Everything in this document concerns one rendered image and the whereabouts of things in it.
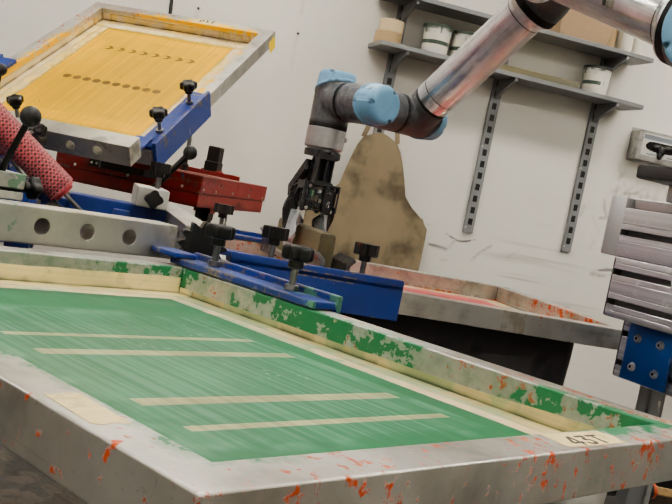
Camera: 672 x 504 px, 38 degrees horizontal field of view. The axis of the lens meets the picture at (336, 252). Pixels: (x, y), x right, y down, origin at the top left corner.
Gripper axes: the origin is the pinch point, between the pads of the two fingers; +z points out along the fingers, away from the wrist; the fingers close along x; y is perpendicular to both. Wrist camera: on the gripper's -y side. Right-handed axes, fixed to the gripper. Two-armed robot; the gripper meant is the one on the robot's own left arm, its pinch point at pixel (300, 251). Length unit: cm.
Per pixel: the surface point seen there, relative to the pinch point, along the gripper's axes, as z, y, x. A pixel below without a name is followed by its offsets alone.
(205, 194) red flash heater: -5, -90, -7
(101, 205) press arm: -2.0, 3.0, -38.9
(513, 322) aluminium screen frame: 3.7, 29.2, 33.2
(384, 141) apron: -37, -195, 76
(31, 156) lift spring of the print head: -8, 9, -52
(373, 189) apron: -17, -195, 75
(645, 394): 16, 13, 75
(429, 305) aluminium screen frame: 3.2, 29.2, 16.9
